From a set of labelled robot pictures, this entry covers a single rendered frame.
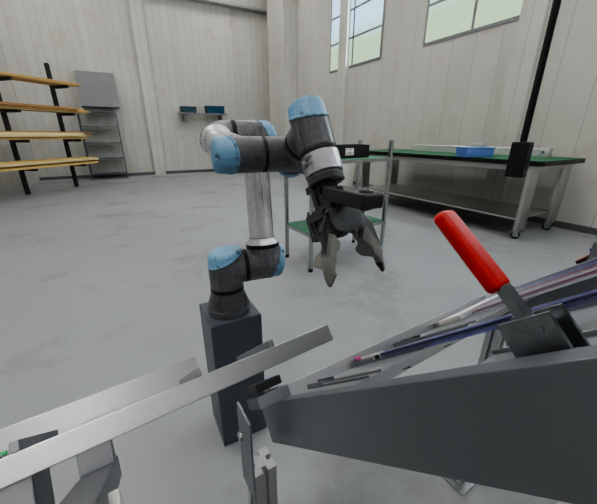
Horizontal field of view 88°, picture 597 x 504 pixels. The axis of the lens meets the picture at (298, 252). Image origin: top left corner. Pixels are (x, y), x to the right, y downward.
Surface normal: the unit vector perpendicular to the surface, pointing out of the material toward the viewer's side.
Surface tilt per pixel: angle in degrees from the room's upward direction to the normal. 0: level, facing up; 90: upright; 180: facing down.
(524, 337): 90
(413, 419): 90
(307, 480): 0
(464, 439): 90
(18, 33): 90
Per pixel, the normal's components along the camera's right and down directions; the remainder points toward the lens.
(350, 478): 0.00, -0.93
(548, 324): -0.85, 0.18
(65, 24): 0.48, 0.31
